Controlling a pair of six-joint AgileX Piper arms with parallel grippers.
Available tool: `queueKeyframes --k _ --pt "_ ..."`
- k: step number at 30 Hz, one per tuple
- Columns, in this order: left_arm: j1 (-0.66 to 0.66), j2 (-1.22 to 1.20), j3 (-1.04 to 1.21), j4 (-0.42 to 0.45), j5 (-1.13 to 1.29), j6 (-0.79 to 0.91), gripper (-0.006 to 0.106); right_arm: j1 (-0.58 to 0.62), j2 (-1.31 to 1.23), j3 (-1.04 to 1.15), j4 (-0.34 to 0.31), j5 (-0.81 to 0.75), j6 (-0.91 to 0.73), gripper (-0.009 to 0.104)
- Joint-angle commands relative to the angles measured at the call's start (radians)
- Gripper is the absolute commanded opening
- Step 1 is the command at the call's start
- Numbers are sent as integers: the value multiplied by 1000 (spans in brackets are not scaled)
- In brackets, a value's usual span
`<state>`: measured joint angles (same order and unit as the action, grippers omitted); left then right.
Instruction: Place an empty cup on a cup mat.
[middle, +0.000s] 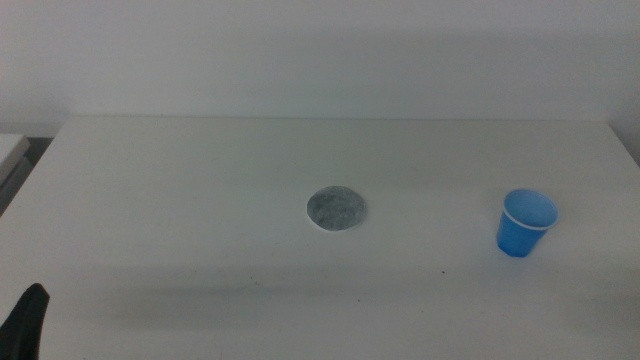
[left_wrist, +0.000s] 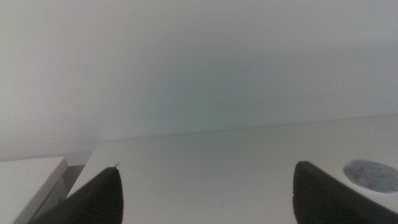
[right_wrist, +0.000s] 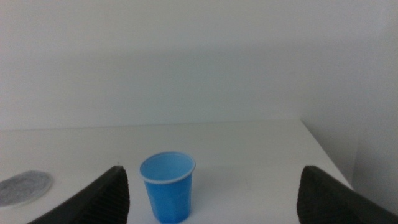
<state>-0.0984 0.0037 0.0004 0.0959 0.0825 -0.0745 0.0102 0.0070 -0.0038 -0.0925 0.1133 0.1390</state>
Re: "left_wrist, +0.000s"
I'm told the white side table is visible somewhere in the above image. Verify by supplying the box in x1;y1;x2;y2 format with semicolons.
0;156;68;224

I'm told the round grey cup mat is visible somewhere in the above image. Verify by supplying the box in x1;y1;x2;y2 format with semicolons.
343;159;398;194

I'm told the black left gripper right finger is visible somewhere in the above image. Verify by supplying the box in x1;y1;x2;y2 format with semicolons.
292;160;398;224

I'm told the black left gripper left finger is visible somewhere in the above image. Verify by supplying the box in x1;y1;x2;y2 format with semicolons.
27;166;124;224

